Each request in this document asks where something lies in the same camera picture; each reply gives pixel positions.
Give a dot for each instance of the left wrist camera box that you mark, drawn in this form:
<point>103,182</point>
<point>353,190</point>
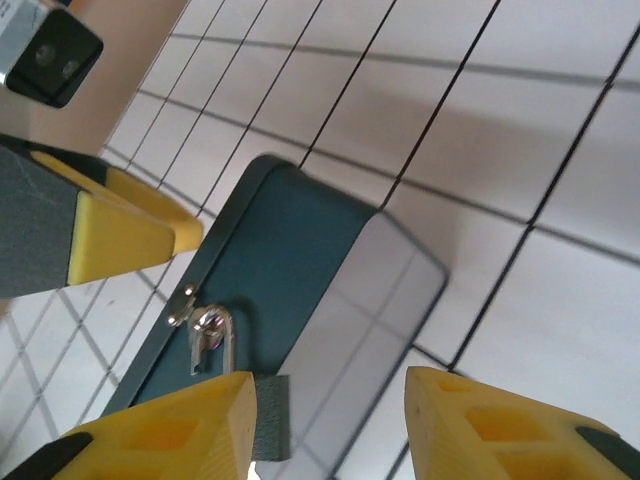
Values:
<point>50,55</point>

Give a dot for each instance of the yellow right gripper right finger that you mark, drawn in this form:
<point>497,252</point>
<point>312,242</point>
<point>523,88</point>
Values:
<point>500,440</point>

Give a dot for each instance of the silver box hasp latch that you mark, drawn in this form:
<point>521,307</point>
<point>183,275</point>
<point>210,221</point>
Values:
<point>181,305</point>

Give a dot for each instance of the starry night print tin box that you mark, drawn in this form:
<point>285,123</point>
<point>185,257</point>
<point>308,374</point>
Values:
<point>280,240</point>

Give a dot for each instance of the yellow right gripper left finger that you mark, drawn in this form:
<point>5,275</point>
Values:
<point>165,440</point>

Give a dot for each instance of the dark grey padlock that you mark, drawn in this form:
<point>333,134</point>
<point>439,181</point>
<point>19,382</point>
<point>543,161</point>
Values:
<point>272,420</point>

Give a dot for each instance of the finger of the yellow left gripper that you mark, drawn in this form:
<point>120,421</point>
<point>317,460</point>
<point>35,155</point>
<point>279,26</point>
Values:
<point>75,240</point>
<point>150,200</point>

